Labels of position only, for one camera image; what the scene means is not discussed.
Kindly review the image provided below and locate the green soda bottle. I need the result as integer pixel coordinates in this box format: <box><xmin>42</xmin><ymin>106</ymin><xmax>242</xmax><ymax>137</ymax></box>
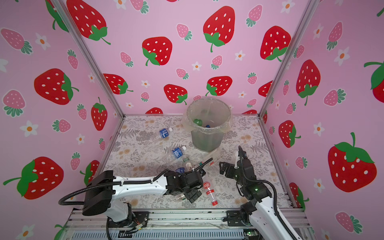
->
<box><xmin>194</xmin><ymin>119</ymin><xmax>203</xmax><ymax>127</ymax></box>

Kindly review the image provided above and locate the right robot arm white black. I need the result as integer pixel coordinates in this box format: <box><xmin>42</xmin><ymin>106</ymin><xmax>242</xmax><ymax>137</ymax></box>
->
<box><xmin>219</xmin><ymin>159</ymin><xmax>302</xmax><ymax>240</ymax></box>

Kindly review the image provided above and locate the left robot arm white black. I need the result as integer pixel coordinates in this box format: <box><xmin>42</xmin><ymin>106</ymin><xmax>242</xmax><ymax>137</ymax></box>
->
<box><xmin>59</xmin><ymin>167</ymin><xmax>206</xmax><ymax>223</ymax></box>

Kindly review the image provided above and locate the clear bottle near bin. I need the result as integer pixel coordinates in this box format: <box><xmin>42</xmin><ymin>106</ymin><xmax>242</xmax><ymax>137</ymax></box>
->
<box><xmin>201</xmin><ymin>148</ymin><xmax>224</xmax><ymax>166</ymax></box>

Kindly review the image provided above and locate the mesh waste bin with liner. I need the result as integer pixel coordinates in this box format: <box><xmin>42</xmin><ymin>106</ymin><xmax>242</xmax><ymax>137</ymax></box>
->
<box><xmin>182</xmin><ymin>98</ymin><xmax>233</xmax><ymax>152</ymax></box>

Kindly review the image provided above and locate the small bottle blue label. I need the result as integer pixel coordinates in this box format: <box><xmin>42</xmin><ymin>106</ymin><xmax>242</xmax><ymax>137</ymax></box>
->
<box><xmin>175</xmin><ymin>167</ymin><xmax>185</xmax><ymax>174</ymax></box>

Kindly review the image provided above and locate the clear bottle red round label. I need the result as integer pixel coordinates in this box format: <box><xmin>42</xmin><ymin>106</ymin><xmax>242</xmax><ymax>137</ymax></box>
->
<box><xmin>203</xmin><ymin>181</ymin><xmax>213</xmax><ymax>192</ymax></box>

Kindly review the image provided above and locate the bottle green white label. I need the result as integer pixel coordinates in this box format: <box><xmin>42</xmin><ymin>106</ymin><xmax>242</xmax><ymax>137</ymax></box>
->
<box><xmin>176</xmin><ymin>194</ymin><xmax>187</xmax><ymax>202</ymax></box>

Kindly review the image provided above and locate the clear bottle green cap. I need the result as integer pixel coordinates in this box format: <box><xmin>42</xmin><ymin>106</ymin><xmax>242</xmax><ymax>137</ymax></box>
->
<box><xmin>183</xmin><ymin>157</ymin><xmax>194</xmax><ymax>172</ymax></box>

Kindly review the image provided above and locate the small bottle red cap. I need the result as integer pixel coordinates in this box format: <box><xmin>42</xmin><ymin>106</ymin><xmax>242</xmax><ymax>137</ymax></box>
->
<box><xmin>206</xmin><ymin>189</ymin><xmax>218</xmax><ymax>206</ymax></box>

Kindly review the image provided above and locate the clear bottle blue label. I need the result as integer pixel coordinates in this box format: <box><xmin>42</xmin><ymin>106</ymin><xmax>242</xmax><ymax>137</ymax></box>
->
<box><xmin>165</xmin><ymin>146</ymin><xmax>187</xmax><ymax>164</ymax></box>
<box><xmin>151</xmin><ymin>128</ymin><xmax>173</xmax><ymax>142</ymax></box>

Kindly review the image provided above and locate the far clear bottle blue label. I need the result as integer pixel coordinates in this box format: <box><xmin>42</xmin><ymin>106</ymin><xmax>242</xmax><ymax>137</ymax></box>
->
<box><xmin>151</xmin><ymin>128</ymin><xmax>173</xmax><ymax>142</ymax></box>

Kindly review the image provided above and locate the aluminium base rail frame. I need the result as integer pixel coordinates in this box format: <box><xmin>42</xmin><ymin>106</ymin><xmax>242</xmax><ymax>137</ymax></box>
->
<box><xmin>59</xmin><ymin>208</ymin><xmax>316</xmax><ymax>240</ymax></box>

